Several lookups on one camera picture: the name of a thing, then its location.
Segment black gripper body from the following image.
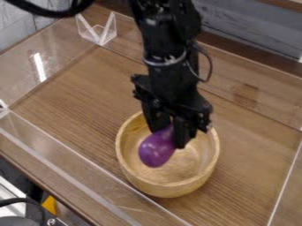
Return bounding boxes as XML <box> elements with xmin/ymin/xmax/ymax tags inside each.
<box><xmin>130</xmin><ymin>56</ymin><xmax>215</xmax><ymax>133</ymax></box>

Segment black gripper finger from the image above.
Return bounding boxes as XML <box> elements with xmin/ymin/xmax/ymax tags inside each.
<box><xmin>174</xmin><ymin>117</ymin><xmax>198</xmax><ymax>149</ymax></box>
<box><xmin>142</xmin><ymin>102</ymin><xmax>171</xmax><ymax>132</ymax></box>

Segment purple toy eggplant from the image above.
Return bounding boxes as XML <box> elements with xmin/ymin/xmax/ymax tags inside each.
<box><xmin>138</xmin><ymin>125</ymin><xmax>177</xmax><ymax>168</ymax></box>

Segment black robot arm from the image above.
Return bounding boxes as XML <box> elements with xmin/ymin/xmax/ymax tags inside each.
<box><xmin>128</xmin><ymin>0</ymin><xmax>213</xmax><ymax>148</ymax></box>

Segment brown wooden bowl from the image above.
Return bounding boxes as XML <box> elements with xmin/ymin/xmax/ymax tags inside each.
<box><xmin>116</xmin><ymin>112</ymin><xmax>221</xmax><ymax>198</ymax></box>

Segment clear acrylic tray walls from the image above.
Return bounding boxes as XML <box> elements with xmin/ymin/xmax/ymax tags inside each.
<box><xmin>0</xmin><ymin>7</ymin><xmax>302</xmax><ymax>226</ymax></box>

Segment yellow black machine base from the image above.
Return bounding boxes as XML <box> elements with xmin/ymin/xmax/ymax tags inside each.
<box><xmin>0</xmin><ymin>157</ymin><xmax>91</xmax><ymax>226</ymax></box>

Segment clear acrylic corner bracket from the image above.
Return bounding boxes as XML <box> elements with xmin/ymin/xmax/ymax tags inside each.
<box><xmin>75</xmin><ymin>12</ymin><xmax>116</xmax><ymax>47</ymax></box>

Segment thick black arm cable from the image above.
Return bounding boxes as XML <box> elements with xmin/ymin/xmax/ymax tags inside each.
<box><xmin>2</xmin><ymin>0</ymin><xmax>96</xmax><ymax>19</ymax></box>

